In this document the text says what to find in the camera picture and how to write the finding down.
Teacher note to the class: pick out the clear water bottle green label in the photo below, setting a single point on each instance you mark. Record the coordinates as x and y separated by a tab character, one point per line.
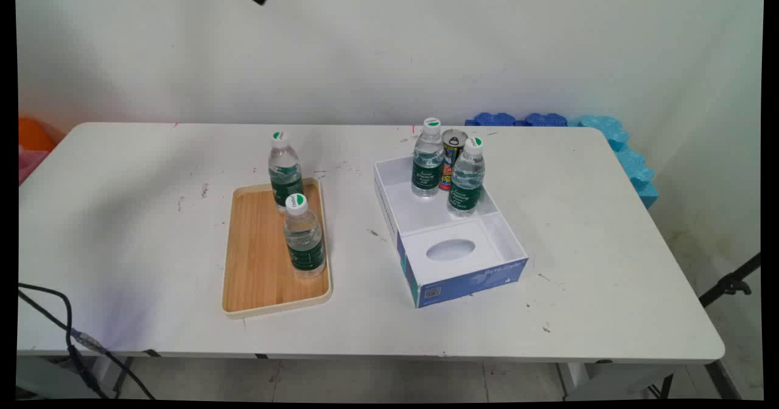
285	168
428	162
304	238
467	181

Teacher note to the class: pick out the colourful printed drink can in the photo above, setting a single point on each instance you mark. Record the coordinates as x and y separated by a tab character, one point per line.
452	147

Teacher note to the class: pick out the orange object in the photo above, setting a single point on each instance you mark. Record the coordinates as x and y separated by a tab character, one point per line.
36	134

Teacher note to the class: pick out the wooden tray cream rim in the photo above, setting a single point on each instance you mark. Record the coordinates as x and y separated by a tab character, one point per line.
258	257

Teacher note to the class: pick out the dark blue foam mat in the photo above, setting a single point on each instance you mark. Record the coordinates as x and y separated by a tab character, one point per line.
494	119
546	119

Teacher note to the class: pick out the pink object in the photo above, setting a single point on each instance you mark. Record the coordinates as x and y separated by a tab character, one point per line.
29	162

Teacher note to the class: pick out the white blue cardboard box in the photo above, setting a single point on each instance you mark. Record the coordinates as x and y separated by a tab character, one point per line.
450	251

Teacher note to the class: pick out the grey table leg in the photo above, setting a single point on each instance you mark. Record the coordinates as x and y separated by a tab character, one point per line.
112	375

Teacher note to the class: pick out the light blue foam mat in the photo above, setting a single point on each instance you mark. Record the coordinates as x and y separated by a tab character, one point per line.
630	159

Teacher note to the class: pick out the black tripod stand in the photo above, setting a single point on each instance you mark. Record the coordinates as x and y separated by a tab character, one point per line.
727	284

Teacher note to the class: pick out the grey table leg frame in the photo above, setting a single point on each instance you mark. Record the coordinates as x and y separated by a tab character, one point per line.
608	381

